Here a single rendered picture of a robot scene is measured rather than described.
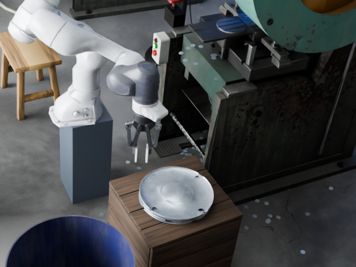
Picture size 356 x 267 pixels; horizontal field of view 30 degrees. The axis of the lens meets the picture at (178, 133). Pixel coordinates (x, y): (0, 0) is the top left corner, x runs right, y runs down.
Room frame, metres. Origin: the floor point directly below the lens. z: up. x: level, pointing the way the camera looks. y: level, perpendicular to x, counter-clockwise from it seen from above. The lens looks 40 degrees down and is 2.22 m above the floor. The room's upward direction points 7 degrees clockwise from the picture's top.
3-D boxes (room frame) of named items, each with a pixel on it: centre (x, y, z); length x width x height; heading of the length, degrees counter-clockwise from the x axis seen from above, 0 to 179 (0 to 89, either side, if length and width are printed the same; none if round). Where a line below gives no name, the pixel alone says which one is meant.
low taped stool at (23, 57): (2.81, 0.81, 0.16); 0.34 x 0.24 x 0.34; 32
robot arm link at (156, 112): (1.82, 0.11, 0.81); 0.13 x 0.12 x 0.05; 6
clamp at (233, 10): (2.70, -0.19, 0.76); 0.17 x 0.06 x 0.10; 31
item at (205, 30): (2.47, -0.12, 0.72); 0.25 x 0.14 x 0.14; 121
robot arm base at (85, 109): (2.18, 0.44, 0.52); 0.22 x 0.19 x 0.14; 120
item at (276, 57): (2.41, -0.36, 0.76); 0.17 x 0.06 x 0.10; 31
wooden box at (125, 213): (1.86, -0.02, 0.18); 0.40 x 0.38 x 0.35; 124
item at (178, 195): (1.85, -0.03, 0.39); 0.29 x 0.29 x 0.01
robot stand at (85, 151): (2.20, 0.40, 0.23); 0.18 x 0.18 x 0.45; 30
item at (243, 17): (2.55, -0.27, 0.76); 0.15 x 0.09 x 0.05; 31
